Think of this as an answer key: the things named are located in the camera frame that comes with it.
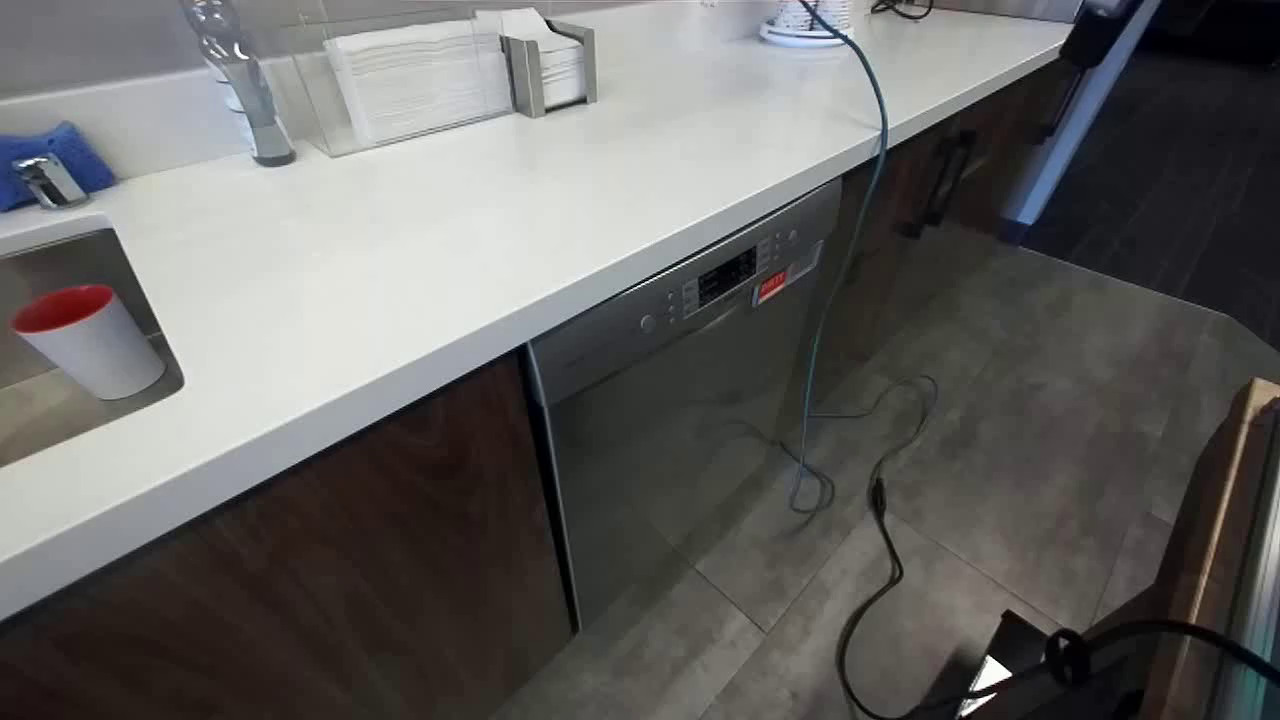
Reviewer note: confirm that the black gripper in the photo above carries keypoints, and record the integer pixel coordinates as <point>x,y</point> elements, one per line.
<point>1095,38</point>

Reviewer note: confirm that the stainless steel dishwasher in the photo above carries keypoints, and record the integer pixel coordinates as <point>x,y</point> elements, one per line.
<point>666,442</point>

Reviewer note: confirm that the white round appliance base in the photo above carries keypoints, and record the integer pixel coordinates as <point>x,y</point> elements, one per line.
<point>802,33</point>

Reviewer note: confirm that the red dirty magnet sign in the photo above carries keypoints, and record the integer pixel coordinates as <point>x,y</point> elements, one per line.
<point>775,286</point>

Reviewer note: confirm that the wooden furniture panel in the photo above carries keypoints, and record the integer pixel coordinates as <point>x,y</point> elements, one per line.
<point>1200,563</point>

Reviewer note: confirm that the metal napkin holder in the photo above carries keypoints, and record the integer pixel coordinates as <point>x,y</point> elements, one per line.
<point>520,79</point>

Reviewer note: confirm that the black equipment base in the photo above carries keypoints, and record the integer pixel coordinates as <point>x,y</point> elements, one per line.
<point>1024,681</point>

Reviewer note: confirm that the white paper towel stack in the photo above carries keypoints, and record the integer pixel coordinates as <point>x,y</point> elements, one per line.
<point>412,83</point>

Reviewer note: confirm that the chrome kitchen faucet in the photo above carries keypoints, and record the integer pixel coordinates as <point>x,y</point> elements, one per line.
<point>253,93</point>

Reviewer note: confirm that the wide dark wood cabinet door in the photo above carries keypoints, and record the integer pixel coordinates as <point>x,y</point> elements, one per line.
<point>334,574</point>

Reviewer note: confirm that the blue cloth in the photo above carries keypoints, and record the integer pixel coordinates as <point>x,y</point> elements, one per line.
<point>72,153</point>

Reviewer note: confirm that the white cup red inside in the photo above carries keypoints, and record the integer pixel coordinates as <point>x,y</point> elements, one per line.
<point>103,349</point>

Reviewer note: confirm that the stainless steel sink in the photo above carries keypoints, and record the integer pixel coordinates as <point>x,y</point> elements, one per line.
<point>63,434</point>

